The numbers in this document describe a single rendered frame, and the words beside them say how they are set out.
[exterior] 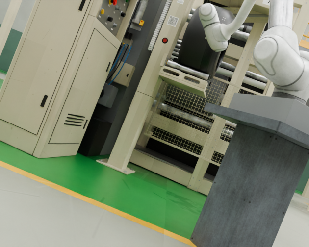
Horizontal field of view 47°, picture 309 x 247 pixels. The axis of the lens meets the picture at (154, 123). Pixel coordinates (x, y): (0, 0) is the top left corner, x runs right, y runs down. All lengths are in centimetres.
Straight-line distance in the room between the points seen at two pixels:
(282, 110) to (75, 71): 122
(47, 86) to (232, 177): 120
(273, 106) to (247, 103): 16
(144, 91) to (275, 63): 144
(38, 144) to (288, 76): 144
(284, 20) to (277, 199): 78
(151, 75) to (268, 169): 146
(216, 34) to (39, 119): 116
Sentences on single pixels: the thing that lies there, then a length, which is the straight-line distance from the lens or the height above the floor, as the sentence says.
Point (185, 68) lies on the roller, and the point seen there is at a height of 90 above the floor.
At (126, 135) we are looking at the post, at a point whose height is 27.
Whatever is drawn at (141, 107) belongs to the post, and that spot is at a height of 51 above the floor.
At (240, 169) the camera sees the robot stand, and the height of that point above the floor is 41.
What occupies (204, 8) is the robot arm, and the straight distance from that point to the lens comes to 220.
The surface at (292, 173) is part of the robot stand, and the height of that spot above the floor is 48.
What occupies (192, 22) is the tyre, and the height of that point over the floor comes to 121.
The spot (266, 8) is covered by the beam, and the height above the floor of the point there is 164.
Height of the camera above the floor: 49
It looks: 1 degrees down
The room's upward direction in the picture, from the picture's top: 22 degrees clockwise
